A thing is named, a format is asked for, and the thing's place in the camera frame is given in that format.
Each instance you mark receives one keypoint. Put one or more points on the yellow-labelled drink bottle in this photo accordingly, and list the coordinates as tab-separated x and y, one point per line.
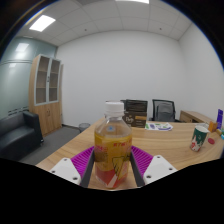
112	150

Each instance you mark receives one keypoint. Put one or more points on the black leather sofa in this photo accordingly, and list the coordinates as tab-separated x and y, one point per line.
16	136

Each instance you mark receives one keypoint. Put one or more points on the printed white brochure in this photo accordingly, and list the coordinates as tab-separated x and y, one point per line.
159	126

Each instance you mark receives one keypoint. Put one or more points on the wooden side desk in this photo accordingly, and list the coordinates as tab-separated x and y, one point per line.
193	116

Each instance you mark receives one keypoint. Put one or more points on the purple standing card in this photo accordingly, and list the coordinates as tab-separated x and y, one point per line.
220	119

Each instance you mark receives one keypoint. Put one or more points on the wooden glass-door shelf cabinet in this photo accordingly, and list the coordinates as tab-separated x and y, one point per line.
48	116

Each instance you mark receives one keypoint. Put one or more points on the dark and tan carton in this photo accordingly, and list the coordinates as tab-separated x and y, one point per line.
136	115

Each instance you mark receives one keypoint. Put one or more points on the grey waste bin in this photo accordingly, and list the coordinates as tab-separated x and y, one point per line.
84	127

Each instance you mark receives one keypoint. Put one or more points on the green patterned mug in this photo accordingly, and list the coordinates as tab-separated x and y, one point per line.
198	139

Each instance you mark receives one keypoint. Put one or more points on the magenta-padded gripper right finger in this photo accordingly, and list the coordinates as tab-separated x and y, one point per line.
158	168

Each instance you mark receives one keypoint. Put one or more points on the small ceiling light panel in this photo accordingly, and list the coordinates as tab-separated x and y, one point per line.
42	23

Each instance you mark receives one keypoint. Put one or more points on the large ceiling light panel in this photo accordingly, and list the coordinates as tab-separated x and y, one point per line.
133	1

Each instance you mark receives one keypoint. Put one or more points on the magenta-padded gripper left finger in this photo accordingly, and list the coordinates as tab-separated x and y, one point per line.
66	169

